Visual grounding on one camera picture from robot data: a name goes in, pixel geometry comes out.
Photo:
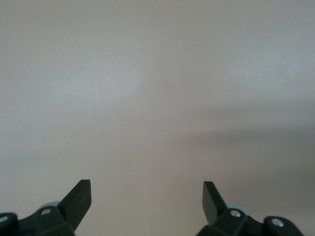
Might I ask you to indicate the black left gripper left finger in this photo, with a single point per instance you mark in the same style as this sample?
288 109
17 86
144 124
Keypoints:
75 206

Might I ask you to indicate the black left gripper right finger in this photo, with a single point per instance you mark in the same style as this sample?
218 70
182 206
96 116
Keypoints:
212 206

